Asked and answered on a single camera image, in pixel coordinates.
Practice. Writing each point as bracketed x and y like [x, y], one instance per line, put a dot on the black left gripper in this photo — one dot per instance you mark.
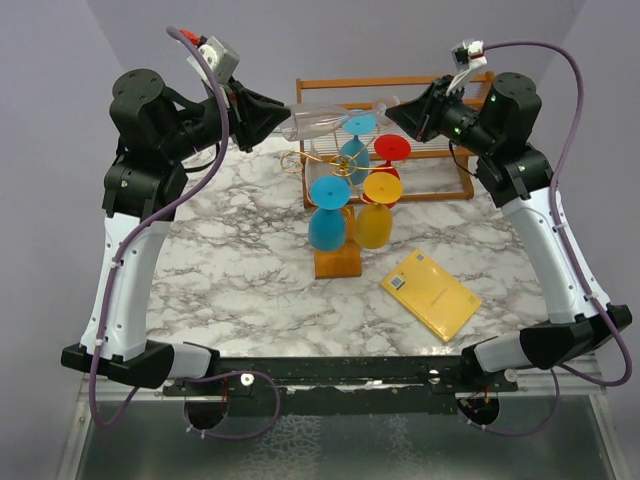
[252, 115]

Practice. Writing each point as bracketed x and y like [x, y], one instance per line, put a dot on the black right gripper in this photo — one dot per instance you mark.
[419, 117]

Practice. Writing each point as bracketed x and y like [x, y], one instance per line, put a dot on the red plastic goblet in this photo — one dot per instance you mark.
[392, 150]

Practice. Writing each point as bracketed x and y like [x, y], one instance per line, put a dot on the blue plastic goblet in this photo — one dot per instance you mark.
[327, 227]
[354, 154]

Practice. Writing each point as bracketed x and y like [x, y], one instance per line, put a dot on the orange plastic goblet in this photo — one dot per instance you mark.
[374, 222]

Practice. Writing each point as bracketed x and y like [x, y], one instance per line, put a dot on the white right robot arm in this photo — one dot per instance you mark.
[580, 315]

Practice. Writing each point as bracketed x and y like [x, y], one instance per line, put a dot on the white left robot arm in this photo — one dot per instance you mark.
[158, 129]

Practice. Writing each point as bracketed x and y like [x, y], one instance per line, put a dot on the wooden shelf rack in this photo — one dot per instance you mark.
[423, 146]

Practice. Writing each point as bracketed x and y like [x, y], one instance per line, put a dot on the wooden rack base board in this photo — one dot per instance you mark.
[342, 263]

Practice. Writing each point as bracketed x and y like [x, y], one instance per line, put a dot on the yellow book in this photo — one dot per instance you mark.
[431, 294]

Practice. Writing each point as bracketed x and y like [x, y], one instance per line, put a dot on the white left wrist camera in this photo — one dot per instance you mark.
[221, 58]

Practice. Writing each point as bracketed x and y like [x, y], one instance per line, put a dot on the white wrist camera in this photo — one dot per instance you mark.
[221, 58]
[469, 58]

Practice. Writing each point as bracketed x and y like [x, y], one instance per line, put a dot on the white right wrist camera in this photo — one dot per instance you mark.
[469, 58]

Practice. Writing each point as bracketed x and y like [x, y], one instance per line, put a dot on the gold wire wine glass rack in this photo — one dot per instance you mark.
[290, 162]

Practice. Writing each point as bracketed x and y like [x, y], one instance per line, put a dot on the aluminium frame rail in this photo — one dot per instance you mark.
[325, 380]

